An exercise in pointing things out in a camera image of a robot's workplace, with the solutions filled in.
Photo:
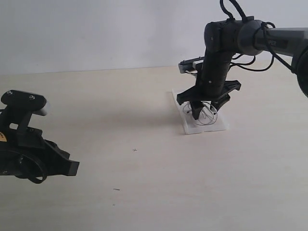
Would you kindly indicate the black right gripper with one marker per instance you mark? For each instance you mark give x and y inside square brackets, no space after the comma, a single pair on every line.
[220,46]

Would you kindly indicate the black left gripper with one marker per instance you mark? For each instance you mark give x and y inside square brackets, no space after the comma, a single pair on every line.
[20,147]

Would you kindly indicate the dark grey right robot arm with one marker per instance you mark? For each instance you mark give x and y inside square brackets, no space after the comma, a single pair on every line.
[287,45]

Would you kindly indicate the clear plastic open case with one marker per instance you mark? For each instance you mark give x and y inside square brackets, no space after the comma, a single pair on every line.
[208,121]

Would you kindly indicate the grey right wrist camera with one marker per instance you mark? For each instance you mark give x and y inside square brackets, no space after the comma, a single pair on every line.
[190,64]

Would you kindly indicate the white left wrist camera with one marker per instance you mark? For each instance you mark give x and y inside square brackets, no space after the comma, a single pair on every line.
[35,103]

